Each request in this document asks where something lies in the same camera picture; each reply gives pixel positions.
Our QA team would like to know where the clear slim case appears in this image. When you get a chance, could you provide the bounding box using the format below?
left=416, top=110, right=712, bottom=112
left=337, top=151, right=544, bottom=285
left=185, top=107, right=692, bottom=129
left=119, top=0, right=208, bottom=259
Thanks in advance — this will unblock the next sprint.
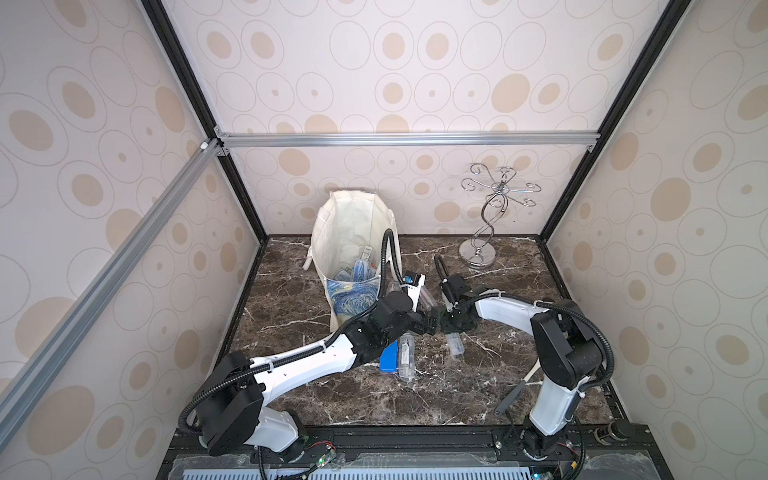
left=444, top=332, right=465, bottom=358
left=398, top=332, right=416, bottom=382

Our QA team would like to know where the clear slim case front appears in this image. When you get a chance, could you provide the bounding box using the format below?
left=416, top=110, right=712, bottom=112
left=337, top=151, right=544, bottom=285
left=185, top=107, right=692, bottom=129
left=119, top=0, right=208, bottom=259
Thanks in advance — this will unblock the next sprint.
left=398, top=332, right=416, bottom=382

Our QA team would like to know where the clear case pink compass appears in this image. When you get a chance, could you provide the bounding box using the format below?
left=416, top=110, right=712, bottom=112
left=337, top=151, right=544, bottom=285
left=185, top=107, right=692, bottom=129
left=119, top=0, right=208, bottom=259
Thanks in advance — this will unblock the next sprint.
left=419, top=287, right=438, bottom=312

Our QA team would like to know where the clear case blue compass front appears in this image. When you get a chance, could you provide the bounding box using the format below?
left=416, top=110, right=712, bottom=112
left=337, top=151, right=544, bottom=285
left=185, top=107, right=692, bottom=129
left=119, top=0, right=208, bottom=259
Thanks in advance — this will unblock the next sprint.
left=352, top=259, right=376, bottom=282

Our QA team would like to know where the Starry Night canvas tote bag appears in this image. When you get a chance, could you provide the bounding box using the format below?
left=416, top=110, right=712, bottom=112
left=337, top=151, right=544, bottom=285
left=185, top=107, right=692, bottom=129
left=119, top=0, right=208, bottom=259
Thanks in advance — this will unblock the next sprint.
left=304, top=190, right=402, bottom=331

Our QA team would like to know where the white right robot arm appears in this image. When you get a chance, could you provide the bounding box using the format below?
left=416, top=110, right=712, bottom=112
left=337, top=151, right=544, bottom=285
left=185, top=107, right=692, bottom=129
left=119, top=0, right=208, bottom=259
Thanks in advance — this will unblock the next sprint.
left=440, top=274, right=615, bottom=437

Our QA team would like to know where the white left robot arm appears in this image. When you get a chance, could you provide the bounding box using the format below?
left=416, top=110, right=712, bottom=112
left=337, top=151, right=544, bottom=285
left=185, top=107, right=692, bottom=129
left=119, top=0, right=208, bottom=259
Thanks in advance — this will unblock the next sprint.
left=190, top=291, right=437, bottom=461

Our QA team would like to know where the chrome jewelry stand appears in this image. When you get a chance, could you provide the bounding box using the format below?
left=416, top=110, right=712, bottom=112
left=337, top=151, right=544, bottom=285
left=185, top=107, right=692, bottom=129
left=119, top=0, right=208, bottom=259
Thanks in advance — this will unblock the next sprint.
left=459, top=162, right=542, bottom=270

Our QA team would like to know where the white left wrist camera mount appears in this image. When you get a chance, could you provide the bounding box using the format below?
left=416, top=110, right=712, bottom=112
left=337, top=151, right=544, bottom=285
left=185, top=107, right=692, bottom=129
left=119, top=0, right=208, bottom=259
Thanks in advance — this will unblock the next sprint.
left=402, top=270, right=426, bottom=311

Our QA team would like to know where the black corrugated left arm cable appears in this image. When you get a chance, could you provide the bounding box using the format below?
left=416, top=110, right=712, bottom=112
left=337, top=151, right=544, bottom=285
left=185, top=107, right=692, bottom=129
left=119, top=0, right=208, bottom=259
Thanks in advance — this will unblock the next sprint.
left=177, top=228, right=409, bottom=436

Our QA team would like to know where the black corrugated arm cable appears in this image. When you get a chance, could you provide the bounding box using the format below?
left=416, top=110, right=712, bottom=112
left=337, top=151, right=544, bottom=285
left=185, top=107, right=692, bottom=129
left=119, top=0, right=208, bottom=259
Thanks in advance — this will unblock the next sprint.
left=177, top=228, right=409, bottom=436
left=433, top=254, right=616, bottom=391

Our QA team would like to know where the white spatula black handle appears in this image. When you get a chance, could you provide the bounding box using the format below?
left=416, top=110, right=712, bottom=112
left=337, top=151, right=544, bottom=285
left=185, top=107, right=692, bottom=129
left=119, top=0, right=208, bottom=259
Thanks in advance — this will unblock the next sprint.
left=494, top=362, right=541, bottom=416

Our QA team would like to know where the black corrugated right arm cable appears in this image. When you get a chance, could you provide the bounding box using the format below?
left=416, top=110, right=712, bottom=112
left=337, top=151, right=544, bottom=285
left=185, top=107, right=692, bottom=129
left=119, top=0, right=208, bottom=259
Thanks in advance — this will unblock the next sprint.
left=433, top=254, right=616, bottom=391

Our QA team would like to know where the aluminium frame rail back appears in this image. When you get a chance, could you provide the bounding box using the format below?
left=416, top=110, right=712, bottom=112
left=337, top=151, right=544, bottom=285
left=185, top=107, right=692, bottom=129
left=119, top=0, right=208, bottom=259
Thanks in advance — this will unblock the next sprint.
left=220, top=130, right=600, bottom=149

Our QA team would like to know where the aluminium frame rail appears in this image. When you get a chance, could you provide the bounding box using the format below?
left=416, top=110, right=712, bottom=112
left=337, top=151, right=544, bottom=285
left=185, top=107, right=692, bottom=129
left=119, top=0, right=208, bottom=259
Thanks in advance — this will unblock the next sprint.
left=1, top=138, right=223, bottom=449
left=220, top=130, right=600, bottom=149

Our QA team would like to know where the black corner frame post right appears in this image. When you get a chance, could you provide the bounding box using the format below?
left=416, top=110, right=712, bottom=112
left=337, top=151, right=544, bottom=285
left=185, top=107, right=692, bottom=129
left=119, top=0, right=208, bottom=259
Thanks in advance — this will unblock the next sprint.
left=539, top=0, right=691, bottom=244

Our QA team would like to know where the black corner frame post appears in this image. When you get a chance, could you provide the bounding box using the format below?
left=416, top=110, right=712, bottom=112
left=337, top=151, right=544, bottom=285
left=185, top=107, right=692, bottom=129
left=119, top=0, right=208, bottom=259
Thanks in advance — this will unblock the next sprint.
left=140, top=0, right=269, bottom=243
left=539, top=0, right=691, bottom=244

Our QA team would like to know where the aluminium frame rail left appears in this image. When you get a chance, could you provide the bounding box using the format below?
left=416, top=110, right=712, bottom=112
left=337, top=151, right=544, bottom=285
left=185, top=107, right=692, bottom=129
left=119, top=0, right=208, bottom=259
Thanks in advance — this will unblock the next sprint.
left=1, top=138, right=223, bottom=449

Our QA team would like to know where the black corner frame post left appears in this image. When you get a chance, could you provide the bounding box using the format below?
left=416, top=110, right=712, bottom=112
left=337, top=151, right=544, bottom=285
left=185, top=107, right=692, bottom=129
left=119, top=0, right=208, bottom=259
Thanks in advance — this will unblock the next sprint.
left=140, top=0, right=269, bottom=243

